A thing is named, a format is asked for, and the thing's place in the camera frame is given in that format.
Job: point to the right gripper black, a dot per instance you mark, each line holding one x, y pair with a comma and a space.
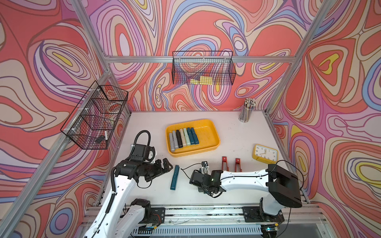
202, 190

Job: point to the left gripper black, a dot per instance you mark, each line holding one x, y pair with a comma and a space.
159, 170

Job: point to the teal pliers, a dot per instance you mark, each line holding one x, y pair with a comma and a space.
190, 136
175, 178
195, 138

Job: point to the light green pliers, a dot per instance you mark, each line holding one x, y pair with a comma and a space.
188, 142

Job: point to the yellow plastic storage tray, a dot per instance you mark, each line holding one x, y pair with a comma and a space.
206, 132

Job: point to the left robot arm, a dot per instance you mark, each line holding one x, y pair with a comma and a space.
109, 223

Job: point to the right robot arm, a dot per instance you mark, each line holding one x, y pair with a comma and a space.
282, 186

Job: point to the red pliers left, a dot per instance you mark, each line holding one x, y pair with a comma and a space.
224, 166

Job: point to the red pliers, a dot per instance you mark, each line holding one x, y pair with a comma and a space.
238, 167
224, 166

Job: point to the red pliers right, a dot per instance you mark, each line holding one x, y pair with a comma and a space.
238, 167

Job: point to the yellow alarm clock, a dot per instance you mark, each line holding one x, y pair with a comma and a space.
265, 154

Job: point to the pencil holder cup with pencils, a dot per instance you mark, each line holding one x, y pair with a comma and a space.
248, 106

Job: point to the yellow item in back basket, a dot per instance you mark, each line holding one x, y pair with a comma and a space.
203, 80

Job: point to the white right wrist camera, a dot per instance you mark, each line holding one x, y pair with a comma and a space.
204, 167

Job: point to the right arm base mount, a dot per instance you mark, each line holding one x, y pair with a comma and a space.
255, 214

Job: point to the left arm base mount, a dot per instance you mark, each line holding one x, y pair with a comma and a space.
155, 215

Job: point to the black wire basket left wall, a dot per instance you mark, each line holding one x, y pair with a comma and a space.
92, 122

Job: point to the black wire basket wall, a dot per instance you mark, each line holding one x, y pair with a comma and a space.
92, 122
187, 65

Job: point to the black wire basket back wall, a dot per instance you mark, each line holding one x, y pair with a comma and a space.
187, 65

